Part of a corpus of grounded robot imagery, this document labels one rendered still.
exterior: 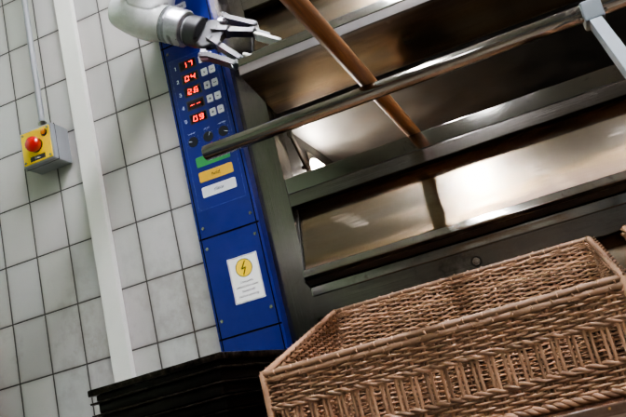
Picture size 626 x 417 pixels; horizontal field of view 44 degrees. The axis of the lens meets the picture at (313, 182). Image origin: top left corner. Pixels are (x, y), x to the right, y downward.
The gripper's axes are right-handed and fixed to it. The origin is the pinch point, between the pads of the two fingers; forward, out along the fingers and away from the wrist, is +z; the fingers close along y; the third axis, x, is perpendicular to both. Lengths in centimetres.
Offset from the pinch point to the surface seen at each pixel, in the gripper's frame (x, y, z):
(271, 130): 22.8, 29.2, 20.3
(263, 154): -14.6, 18.7, 4.8
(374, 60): -3.4, -6.7, 24.2
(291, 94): -9.0, 4.4, 6.9
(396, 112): 7.9, 10.6, 36.5
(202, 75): -9.6, 5.8, -16.6
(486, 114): -4, -1, 52
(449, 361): 31, 59, 64
